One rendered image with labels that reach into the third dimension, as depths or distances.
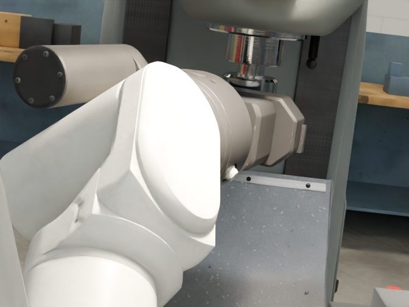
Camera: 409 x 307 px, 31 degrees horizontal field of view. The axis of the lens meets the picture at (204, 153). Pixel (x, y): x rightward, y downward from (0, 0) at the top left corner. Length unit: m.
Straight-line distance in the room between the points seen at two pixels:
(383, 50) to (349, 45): 3.95
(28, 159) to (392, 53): 4.61
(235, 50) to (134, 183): 0.29
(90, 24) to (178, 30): 3.89
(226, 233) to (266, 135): 0.46
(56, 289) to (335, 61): 0.74
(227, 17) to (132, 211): 0.25
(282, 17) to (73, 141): 0.21
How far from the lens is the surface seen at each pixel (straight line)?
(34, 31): 4.42
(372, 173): 5.09
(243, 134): 0.50
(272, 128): 0.57
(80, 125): 0.40
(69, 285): 0.32
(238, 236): 1.00
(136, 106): 0.37
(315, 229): 1.02
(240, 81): 0.61
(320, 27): 0.56
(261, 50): 0.60
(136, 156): 0.34
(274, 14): 0.54
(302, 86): 1.01
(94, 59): 0.43
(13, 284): 0.17
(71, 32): 4.40
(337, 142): 1.03
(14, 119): 5.05
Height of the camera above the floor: 1.33
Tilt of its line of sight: 12 degrees down
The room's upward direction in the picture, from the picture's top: 7 degrees clockwise
